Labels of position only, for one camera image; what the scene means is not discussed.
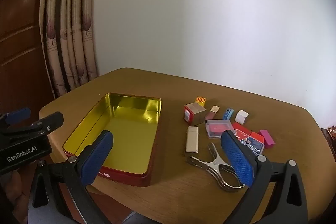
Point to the red rectangular box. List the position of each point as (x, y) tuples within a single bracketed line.
[(240, 126)]

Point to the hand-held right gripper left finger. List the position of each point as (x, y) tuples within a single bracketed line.
[(97, 158)]

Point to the beige patterned curtain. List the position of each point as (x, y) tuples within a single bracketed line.
[(68, 29)]

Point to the brown patterned object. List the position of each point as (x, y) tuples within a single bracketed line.
[(330, 132)]

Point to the brown wooden door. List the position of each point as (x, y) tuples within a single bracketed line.
[(21, 43)]

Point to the red tin box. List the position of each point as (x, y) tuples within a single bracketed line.
[(126, 134)]

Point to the metal spring clip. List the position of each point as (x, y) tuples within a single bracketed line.
[(215, 167)]

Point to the pink lip gloss gold cap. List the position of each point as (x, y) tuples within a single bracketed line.
[(210, 114)]

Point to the yellow striped small box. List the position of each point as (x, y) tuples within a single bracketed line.
[(200, 102)]

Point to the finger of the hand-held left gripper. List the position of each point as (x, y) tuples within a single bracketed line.
[(50, 120), (18, 113)]

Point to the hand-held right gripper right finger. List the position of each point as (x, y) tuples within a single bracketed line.
[(237, 158)]

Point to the pink rectangular box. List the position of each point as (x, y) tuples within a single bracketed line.
[(267, 138)]

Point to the gold ribbed lighter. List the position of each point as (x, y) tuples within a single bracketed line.
[(192, 140)]

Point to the red tape measure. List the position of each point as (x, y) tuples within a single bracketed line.
[(257, 136)]

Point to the brown and red cardboard box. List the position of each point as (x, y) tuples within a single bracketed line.
[(195, 113)]

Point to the blue patterned tape roll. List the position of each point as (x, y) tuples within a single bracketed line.
[(227, 113)]

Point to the clear floss box blue label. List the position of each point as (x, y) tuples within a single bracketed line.
[(249, 142)]

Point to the white cube zigzag side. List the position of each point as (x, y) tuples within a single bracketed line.
[(241, 117)]

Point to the clear case red insert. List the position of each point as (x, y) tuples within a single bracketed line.
[(218, 128)]

